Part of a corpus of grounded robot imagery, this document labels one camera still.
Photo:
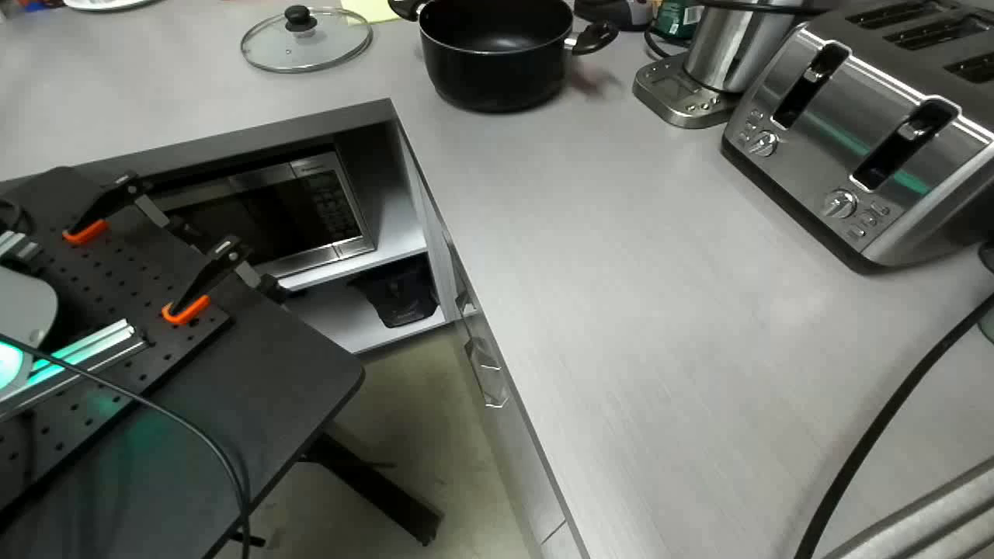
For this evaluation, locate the glass lid with black knob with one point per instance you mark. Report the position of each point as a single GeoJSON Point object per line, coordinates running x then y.
{"type": "Point", "coordinates": [315, 49]}

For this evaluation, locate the grey robot base with light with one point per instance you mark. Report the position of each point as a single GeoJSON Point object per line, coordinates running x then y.
{"type": "Point", "coordinates": [19, 306]}

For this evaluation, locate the black cooking pot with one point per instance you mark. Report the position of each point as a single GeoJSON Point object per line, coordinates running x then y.
{"type": "Point", "coordinates": [498, 77]}

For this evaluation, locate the black bag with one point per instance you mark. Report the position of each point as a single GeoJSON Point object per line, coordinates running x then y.
{"type": "Point", "coordinates": [398, 297]}

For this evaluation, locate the black table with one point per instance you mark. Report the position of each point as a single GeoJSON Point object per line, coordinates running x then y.
{"type": "Point", "coordinates": [259, 382]}

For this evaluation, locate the pale yellow cloth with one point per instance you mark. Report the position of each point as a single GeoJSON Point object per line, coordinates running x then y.
{"type": "Point", "coordinates": [371, 6]}

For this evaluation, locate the stainless steel electric kettle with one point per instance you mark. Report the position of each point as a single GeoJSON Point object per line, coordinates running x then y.
{"type": "Point", "coordinates": [731, 49]}

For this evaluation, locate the stainless steel toaster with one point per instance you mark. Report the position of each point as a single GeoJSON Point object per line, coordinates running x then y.
{"type": "Point", "coordinates": [828, 156]}

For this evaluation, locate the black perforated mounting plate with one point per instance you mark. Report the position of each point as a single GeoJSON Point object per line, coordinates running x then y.
{"type": "Point", "coordinates": [114, 282]}

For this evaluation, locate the aluminium profile rail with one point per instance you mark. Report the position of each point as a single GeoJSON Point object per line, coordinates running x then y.
{"type": "Point", "coordinates": [88, 351]}

